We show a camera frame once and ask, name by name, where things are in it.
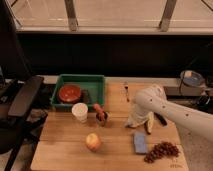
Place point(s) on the blue sponge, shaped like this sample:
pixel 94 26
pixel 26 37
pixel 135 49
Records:
pixel 139 143

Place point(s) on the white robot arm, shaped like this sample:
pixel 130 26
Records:
pixel 152 99

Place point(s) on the black office chair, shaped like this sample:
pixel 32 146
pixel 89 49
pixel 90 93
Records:
pixel 18 90

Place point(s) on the white paper cup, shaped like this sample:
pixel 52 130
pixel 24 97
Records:
pixel 80 111

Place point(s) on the bunch of red grapes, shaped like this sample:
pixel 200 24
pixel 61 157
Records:
pixel 163 149

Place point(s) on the light grey towel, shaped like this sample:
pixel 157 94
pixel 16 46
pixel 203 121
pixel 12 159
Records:
pixel 137 116

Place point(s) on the green plastic bin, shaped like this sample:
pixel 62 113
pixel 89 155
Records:
pixel 95 84

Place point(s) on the yellow red apple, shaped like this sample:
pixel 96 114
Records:
pixel 93 142

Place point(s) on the grey round device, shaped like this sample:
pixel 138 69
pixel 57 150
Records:
pixel 192 78

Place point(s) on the orange carrot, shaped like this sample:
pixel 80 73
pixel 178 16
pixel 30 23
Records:
pixel 100 111

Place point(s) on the red bowl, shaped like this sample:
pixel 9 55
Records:
pixel 69 93

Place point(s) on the black handled knife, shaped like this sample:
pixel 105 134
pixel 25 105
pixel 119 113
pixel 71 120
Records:
pixel 161 119

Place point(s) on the small metal cup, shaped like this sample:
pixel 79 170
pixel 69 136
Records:
pixel 102 123

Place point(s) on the dark object in bin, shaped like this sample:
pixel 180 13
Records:
pixel 86 97

